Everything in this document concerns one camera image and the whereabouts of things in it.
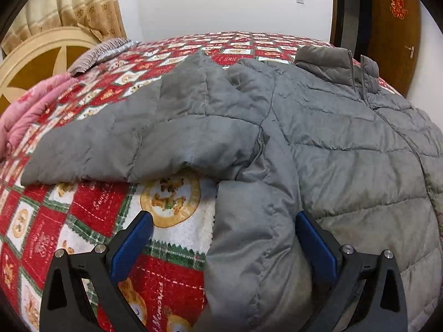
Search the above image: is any grey puffer jacket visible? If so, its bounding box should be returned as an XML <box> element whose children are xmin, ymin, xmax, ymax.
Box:
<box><xmin>21</xmin><ymin>46</ymin><xmax>442</xmax><ymax>331</ymax></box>

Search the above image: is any red patchwork bear bedspread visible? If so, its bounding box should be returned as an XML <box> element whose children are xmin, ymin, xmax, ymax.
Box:
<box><xmin>0</xmin><ymin>31</ymin><xmax>399</xmax><ymax>332</ymax></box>

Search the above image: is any pink quilt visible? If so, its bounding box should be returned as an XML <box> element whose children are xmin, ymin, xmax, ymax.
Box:
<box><xmin>1</xmin><ymin>72</ymin><xmax>77</xmax><ymax>160</ymax></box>

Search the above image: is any cream wooden headboard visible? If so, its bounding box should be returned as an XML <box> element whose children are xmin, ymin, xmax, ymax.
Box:
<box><xmin>1</xmin><ymin>26</ymin><xmax>100</xmax><ymax>112</ymax></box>

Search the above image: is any striped pillow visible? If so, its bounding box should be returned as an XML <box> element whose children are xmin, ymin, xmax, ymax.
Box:
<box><xmin>67</xmin><ymin>38</ymin><xmax>140</xmax><ymax>76</ymax></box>

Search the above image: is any brown wooden door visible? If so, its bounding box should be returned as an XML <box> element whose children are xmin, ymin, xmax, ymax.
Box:
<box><xmin>368</xmin><ymin>0</ymin><xmax>421</xmax><ymax>97</ymax></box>

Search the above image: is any red door decoration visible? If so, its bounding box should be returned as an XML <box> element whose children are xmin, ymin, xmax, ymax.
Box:
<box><xmin>390</xmin><ymin>0</ymin><xmax>408</xmax><ymax>20</ymax></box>

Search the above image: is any beige patterned curtain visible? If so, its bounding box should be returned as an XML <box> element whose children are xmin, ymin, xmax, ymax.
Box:
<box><xmin>1</xmin><ymin>0</ymin><xmax>126</xmax><ymax>55</ymax></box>

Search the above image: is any silver door handle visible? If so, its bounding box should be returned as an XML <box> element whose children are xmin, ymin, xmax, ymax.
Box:
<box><xmin>405</xmin><ymin>46</ymin><xmax>415</xmax><ymax>59</ymax></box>

